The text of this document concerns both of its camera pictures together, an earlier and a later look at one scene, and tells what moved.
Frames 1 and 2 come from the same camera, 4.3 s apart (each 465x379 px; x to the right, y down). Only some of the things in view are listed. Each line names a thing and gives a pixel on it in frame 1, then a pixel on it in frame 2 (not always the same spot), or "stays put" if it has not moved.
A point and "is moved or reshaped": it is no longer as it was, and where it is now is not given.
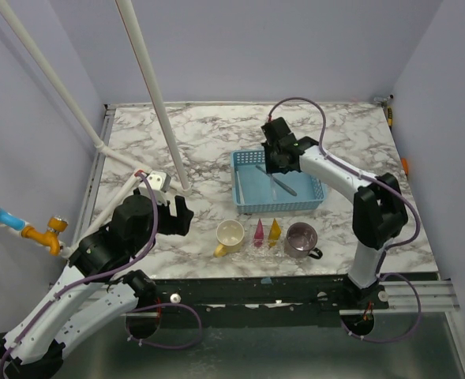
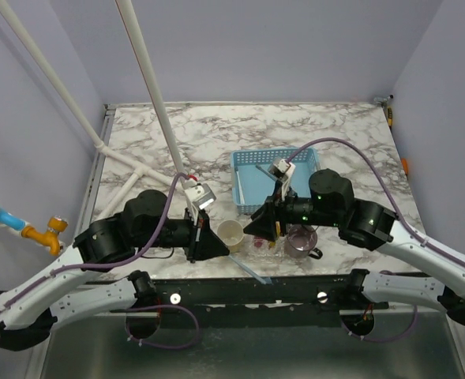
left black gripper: (181, 223) → (204, 243)
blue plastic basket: (257, 191) stays put
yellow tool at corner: (390, 116) stays put
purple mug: (300, 240) stays put
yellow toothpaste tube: (274, 234) stays put
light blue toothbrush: (273, 188) is moved or reshaped
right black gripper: (269, 167) → (263, 221)
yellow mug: (229, 234) stays put
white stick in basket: (240, 188) stays put
